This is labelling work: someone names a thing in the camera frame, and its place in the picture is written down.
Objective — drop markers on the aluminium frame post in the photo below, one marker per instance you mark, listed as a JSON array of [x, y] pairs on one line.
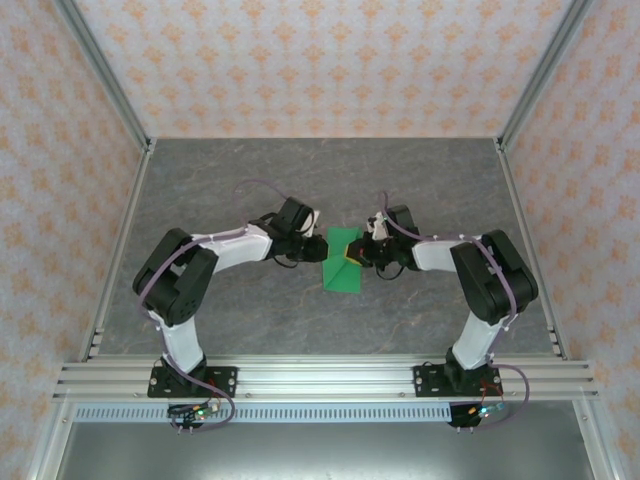
[[107, 80], [542, 75]]

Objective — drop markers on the aluminium table side rail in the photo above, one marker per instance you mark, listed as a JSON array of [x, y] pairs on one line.
[[530, 250], [120, 250]]

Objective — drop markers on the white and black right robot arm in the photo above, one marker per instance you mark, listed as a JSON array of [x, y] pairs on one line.
[[475, 340]]

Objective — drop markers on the green cloth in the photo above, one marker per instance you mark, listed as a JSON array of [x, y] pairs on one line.
[[340, 277]]

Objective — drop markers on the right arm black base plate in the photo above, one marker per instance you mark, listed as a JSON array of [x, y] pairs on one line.
[[425, 382]]

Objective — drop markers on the short aluminium frame strut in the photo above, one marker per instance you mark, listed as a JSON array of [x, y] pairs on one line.
[[597, 450], [47, 450]]

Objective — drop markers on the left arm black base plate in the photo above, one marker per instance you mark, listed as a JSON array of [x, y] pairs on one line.
[[225, 380]]

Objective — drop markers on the grey metal sheet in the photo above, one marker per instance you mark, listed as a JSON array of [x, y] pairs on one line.
[[320, 455]]

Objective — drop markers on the wide aluminium mounting beam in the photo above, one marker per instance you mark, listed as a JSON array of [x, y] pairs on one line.
[[325, 375]]

